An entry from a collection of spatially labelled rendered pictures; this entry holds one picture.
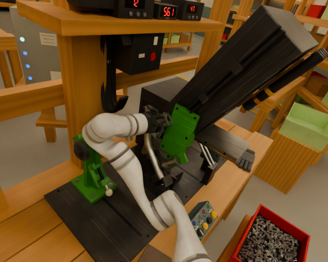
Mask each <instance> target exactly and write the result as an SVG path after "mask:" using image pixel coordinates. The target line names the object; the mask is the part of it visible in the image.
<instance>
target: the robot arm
mask: <svg viewBox="0 0 328 262"><path fill-rule="evenodd" d="M143 108H144V110H145V112H144V113H134V114H129V115H116V114H112V113H102V114H99V115H97V116H95V117H94V118H93V119H92V120H90V121H89V122H88V123H87V124H86V125H85V126H84V127H83V129H82V135H83V138H84V140H85V142H86V143H87V144H88V145H89V146H90V147H91V148H93V149H94V150H95V151H97V152H98V153H99V154H100V155H102V156H103V157H105V158H106V159H107V160H108V161H109V163H110V164H111V165H112V166H113V168H114V169H115V170H116V171H117V173H118V174H119V175H120V176H121V178H122V179H123V180H124V182H125V183H126V185H127V186H128V188H129V190H130V191H131V193H132V195H133V197H134V198H135V200H136V202H137V203H138V205H139V206H140V208H141V210H142V211H143V213H144V214H145V216H146V218H147V219H148V221H149V222H150V223H151V225H152V226H153V227H154V228H155V229H156V230H158V231H160V232H162V231H164V230H166V229H168V228H169V227H170V226H172V225H173V224H174V223H176V227H177V237H176V244H175V250H174V258H173V262H212V260H211V259H210V257H209V255H208V253H207V252H206V250H205V248H204V246H203V245H202V243H201V241H200V239H199V237H198V235H197V234H196V232H195V229H194V227H193V225H192V223H191V221H190V218H189V216H188V214H187V212H186V209H185V207H184V205H183V203H182V201H181V199H180V198H179V196H178V195H177V194H176V193H175V192H174V191H172V190H168V191H166V192H164V193H162V194H161V195H160V196H158V197H157V198H155V199H154V200H153V201H151V202H150V201H149V199H148V198H147V196H146V194H145V190H144V184H143V173H142V167H141V164H140V162H139V160H138V158H137V157H136V156H135V154H134V153H133V152H132V151H131V149H130V148H129V147H128V145H127V144H126V143H125V142H123V141H120V142H114V141H112V140H111V139H110V137H112V136H116V137H124V138H125V140H126V141H132V140H133V136H136V135H141V134H147V133H150V134H152V135H153V140H154V139H157V138H159V137H160V136H161V135H162V133H163V132H164V131H165V130H164V127H167V125H166V123H163V124H160V123H157V121H156V118H162V117H163V113H162V114H160V113H158V112H159V111H158V109H156V108H154V107H152V106H150V105H147V106H145V107H143ZM152 114H154V115H152ZM157 128H158V129H159V130H158V131H157V132H156V133H155V131H156V129H157Z"/></svg>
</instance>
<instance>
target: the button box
mask: <svg viewBox="0 0 328 262"><path fill-rule="evenodd" d="M206 204H209V206H210V208H209V209H208V208H206ZM202 209H204V210H205V214H203V213H202ZM212 211H214V209H213V207H212V206H211V204H210V203H209V201H203V202H199V203H198V204H197V205H196V206H195V207H194V208H193V209H192V211H191V212H190V213H189V214H188V216H189V218H190V221H191V223H192V221H193V220H195V221H196V226H193V227H194V229H195V232H196V234H197V235H198V233H197V231H198V229H203V223H207V224H208V229H207V230H205V229H203V231H204V235H203V236H202V237H200V236H199V235H198V237H199V239H200V241H201V240H202V239H203V238H204V236H205V235H206V233H207V232H208V231H209V229H210V228H211V226H212V225H213V224H214V222H215V221H216V220H217V218H218V216H217V217H216V218H212V217H211V212H212ZM198 214H199V215H200V216H201V219H200V220H198V219H197V215H198ZM208 217H211V218H212V223H211V224H209V223H208V222H207V218H208Z"/></svg>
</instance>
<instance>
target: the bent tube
mask: <svg viewBox="0 0 328 262"><path fill-rule="evenodd" d="M156 121H157V123H160V124H163V123H166V125H167V126H169V125H173V121H172V118H171V115H170V112H164V113H163V117H162V118H159V119H157V120H156ZM151 135H152V134H150V133H147V134H144V144H145V147H146V150H147V153H148V155H149V158H150V160H151V163H152V165H153V168H154V170H155V173H156V176H157V178H158V180H161V178H162V177H164V175H163V172H162V169H161V167H160V164H159V162H158V159H157V157H156V154H155V152H154V148H153V146H152V143H151Z"/></svg>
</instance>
